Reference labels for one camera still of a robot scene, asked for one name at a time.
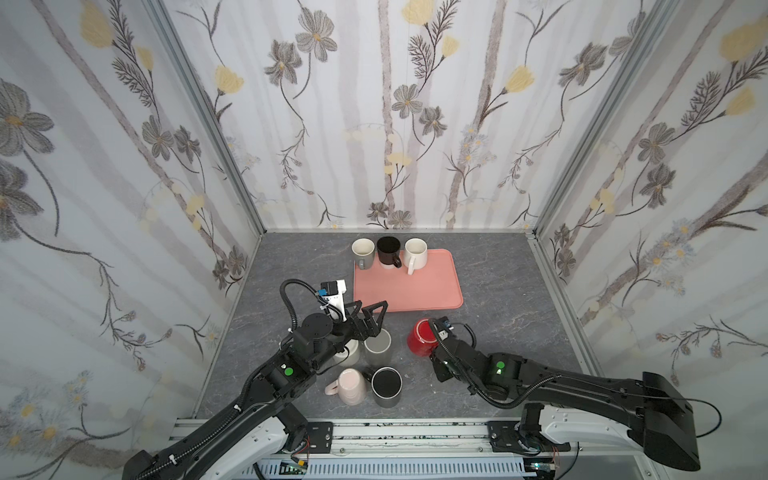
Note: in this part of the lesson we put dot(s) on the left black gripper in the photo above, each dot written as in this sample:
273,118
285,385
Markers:
369,329

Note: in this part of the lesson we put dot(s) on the red mug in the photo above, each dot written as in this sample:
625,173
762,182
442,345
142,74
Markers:
421,341

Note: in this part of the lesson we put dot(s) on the grey upside-down mug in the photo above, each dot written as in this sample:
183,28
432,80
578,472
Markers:
378,349

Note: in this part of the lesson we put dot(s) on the light grey mug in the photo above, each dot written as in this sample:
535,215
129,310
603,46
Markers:
364,252

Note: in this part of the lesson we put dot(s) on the black dark grey mug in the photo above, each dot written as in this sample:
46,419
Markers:
386,385

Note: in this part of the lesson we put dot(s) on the black and white mug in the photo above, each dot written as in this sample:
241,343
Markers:
388,250

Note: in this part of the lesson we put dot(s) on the pink plastic tray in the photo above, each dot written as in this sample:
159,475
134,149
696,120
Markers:
434,287

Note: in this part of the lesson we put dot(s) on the pale pink mug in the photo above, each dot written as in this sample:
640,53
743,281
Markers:
350,387

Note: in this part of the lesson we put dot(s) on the white ribbed mug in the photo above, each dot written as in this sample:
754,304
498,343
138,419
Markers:
415,255

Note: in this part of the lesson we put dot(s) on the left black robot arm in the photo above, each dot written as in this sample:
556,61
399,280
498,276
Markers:
262,420

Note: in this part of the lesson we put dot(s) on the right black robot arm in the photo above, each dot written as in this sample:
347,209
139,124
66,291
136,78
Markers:
657,418

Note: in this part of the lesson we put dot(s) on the cream upside-down mug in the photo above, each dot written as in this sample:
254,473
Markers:
350,354

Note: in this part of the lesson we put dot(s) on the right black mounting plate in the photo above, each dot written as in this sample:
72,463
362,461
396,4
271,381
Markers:
504,435

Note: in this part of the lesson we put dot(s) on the black mounting plate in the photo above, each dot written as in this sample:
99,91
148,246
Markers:
315,438
504,435

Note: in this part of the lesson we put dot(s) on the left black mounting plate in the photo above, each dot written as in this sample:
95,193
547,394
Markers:
315,438

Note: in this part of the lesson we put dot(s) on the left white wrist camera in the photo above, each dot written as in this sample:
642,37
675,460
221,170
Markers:
331,294

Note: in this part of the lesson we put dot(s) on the white slotted cable duct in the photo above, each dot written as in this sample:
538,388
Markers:
398,468

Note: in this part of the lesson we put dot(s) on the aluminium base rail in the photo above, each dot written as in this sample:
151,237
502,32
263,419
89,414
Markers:
453,437

